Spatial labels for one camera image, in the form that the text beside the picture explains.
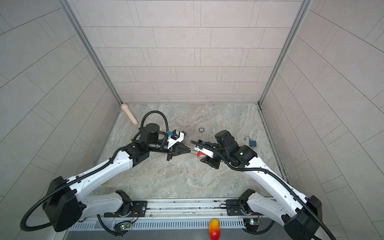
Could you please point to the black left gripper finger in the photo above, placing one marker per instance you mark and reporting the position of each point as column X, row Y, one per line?
column 184, row 149
column 182, row 152

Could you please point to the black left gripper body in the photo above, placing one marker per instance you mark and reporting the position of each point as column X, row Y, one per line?
column 169, row 155

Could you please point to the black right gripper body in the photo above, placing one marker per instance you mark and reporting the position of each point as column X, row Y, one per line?
column 214, row 161

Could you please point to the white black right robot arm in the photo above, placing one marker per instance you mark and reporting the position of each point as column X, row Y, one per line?
column 301, row 216

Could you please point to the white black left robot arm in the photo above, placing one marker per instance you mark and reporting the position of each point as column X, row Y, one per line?
column 66, row 201

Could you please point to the blue padlock right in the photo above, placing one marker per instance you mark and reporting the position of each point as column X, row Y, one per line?
column 249, row 142

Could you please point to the red yellow toy fruit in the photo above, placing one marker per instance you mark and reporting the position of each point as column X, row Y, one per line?
column 214, row 229

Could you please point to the metal base rail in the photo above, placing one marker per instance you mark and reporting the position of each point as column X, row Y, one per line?
column 174, row 214

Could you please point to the right circuit board with wires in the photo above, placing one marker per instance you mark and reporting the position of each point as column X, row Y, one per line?
column 251, row 225

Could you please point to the circuit board with wires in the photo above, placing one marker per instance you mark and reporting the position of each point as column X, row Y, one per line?
column 122, row 227
column 251, row 225

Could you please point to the left circuit board with wires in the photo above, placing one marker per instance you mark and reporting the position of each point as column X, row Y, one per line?
column 122, row 227

